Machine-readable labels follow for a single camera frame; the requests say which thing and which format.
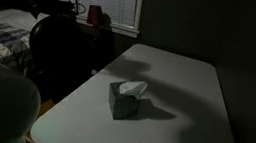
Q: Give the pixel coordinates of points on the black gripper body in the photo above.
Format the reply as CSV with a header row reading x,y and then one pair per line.
x,y
51,6

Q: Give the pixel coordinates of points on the black office chair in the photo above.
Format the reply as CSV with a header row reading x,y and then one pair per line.
x,y
58,55

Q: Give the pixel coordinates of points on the white pillow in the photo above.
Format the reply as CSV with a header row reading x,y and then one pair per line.
x,y
11,18

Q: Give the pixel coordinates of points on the wide white window blind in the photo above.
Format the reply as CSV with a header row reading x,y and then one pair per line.
x,y
111,0

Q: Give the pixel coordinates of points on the white tissue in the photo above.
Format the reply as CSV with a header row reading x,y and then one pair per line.
x,y
133,88

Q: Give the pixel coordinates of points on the dark patterned tissue box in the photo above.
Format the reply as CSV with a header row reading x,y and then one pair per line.
x,y
122,105

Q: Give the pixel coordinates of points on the white window frame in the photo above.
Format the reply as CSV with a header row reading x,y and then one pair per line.
x,y
138,12

